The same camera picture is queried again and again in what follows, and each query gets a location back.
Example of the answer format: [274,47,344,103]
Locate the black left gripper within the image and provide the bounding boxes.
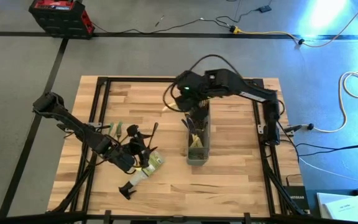
[113,124,159,172]

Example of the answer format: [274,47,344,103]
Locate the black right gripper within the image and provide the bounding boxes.
[172,70,213,113]

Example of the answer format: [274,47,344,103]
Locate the dark metal fork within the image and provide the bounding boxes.
[181,118,195,136]

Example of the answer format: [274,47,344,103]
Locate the grey plastic silverware basket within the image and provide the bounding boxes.
[185,102,211,167]

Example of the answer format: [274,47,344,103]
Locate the green-labelled spray bottle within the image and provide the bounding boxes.
[118,151,166,200]

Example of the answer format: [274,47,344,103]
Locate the red and black toolbox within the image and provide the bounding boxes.
[28,0,96,40]

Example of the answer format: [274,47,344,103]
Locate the black Netgear box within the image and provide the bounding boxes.
[283,185,311,213]

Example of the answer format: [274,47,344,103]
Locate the dark storage box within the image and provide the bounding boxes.
[305,187,358,224]

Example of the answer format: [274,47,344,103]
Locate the white booklet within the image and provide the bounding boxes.
[316,192,358,223]

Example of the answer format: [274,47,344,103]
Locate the black floor cable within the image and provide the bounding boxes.
[91,6,262,35]

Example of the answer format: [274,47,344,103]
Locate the yellow extension cable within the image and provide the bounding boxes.
[228,0,358,49]

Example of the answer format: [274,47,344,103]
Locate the black arm base cable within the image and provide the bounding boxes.
[56,123,75,138]

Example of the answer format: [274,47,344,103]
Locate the black cable bundle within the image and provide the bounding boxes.
[293,130,358,157]

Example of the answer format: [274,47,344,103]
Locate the cream coiled cable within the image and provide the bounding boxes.
[312,68,358,133]

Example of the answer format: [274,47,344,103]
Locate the thin white cable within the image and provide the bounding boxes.
[296,155,358,184]

